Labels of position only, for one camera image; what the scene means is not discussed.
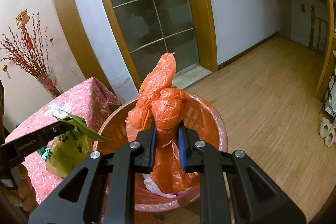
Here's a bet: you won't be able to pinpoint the green plastic bag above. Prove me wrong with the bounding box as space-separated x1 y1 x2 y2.
37 113 113 180

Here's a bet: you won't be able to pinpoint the orange plastic bag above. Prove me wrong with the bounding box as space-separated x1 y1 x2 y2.
125 53 198 194

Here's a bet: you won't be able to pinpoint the white paw print bag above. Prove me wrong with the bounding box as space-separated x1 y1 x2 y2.
142 174 176 198

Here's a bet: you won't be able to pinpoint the clear plastic bag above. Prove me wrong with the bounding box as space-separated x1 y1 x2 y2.
45 102 72 120

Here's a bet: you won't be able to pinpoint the purple plastic bag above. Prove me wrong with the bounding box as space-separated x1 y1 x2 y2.
167 188 191 198

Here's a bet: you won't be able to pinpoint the orange lined waste basket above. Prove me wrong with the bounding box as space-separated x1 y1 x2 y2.
93 92 228 213

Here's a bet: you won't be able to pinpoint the glass vase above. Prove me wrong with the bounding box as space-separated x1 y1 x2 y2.
37 67 63 99

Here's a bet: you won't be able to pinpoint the red floral tablecloth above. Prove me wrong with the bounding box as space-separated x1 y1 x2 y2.
6 77 121 203

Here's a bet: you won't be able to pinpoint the white slippers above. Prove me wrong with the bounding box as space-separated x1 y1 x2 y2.
319 117 335 147

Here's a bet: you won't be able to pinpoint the red branch bouquet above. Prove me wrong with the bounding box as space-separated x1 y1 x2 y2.
1 12 50 79

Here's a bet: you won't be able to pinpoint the wooden shelf cabinet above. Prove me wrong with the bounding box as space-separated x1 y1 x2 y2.
315 0 335 100

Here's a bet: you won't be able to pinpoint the red hanging fu ornament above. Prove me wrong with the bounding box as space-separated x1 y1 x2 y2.
15 9 33 51

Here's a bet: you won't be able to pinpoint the glass sliding door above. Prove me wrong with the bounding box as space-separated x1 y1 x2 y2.
111 0 199 80

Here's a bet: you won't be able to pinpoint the wooden stair post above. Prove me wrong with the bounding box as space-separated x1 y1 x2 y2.
309 5 327 54

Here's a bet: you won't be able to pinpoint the wooden door frame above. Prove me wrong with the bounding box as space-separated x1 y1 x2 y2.
102 0 218 89

